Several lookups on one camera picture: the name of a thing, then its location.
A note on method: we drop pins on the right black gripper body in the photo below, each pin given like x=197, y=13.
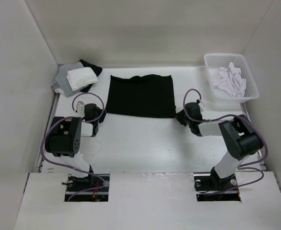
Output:
x=181, y=118

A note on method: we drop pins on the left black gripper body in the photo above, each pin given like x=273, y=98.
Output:
x=99, y=113

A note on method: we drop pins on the black tank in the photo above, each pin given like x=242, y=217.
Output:
x=149, y=96
x=96, y=69

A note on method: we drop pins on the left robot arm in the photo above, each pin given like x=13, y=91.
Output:
x=61, y=144

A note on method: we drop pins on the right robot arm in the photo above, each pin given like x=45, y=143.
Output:
x=240, y=138

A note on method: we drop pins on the folded white tank top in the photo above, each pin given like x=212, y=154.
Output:
x=81, y=77

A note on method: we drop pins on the folded grey tank top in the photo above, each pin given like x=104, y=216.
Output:
x=60, y=80

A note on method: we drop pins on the folded black tank top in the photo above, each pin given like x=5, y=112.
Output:
x=96, y=69

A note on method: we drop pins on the white tank top in basket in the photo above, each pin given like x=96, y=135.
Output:
x=228, y=80

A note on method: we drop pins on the white plastic basket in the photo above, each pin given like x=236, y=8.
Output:
x=216, y=60

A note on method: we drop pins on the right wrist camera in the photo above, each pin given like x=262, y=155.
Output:
x=201, y=105

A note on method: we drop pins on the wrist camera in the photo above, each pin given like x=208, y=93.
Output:
x=201, y=105
x=80, y=107

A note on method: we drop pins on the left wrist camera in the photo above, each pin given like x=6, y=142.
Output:
x=80, y=107

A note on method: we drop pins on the left aluminium rail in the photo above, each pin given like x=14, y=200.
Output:
x=39, y=160

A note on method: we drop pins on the aluminium rail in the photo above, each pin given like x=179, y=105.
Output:
x=39, y=160
x=260, y=153

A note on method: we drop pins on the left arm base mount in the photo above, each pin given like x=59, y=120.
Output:
x=87, y=189

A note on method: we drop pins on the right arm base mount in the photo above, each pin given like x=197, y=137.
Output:
x=212, y=191

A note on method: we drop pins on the right aluminium rail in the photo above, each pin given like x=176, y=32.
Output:
x=260, y=153

